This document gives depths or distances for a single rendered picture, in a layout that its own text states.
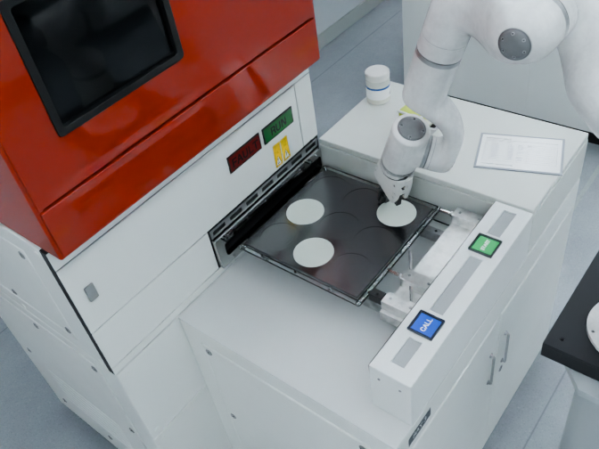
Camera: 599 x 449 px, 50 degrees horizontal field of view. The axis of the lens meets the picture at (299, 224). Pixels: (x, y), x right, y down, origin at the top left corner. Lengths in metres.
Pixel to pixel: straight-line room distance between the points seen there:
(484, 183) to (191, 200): 0.71
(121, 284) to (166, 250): 0.13
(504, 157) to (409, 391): 0.72
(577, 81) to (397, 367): 0.60
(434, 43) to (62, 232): 0.75
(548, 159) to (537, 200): 0.16
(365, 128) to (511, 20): 0.85
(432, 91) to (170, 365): 0.93
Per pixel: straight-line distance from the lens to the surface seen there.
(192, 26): 1.30
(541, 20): 1.07
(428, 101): 1.31
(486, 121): 1.85
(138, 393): 1.66
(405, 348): 1.30
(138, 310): 1.52
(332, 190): 1.74
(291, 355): 1.48
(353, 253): 1.56
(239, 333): 1.54
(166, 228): 1.47
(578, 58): 1.17
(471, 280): 1.41
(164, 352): 1.65
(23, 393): 2.79
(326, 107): 3.73
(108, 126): 1.22
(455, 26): 1.20
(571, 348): 1.45
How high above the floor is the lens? 2.01
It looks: 42 degrees down
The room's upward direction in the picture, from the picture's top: 10 degrees counter-clockwise
